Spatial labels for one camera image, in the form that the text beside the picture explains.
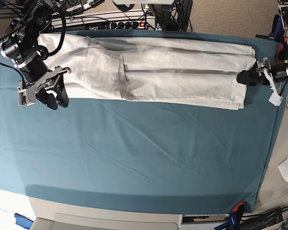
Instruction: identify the orange black clamp upper right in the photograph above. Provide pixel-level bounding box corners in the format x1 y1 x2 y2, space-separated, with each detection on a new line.
276 43 288 61

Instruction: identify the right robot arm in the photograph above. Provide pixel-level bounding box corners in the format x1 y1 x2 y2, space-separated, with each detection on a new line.
0 0 71 110

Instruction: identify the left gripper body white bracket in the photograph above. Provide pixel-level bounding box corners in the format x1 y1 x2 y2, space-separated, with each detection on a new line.
256 57 288 105

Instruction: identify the teal table cloth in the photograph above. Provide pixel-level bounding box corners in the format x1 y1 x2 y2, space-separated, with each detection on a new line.
0 30 288 214

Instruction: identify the white power strip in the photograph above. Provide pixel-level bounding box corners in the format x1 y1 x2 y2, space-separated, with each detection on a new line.
65 9 157 31

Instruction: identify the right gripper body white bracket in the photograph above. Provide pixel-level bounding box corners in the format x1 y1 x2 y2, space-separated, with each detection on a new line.
17 66 71 106

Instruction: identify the white T-shirt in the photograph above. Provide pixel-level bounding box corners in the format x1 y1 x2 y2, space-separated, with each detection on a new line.
45 35 256 110

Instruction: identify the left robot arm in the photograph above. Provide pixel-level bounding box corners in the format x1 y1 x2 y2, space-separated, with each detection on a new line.
237 0 288 106

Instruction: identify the beige plastic bin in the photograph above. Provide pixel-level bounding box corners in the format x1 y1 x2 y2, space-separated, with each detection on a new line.
31 213 179 230

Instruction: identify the blue black clamp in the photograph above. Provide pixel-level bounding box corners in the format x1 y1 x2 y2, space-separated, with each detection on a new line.
214 214 242 230

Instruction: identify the blue cloth on floor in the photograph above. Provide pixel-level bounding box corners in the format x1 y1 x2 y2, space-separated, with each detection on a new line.
14 213 34 230

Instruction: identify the orange black table clamp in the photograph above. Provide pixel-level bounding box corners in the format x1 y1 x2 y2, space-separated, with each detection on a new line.
233 201 247 216

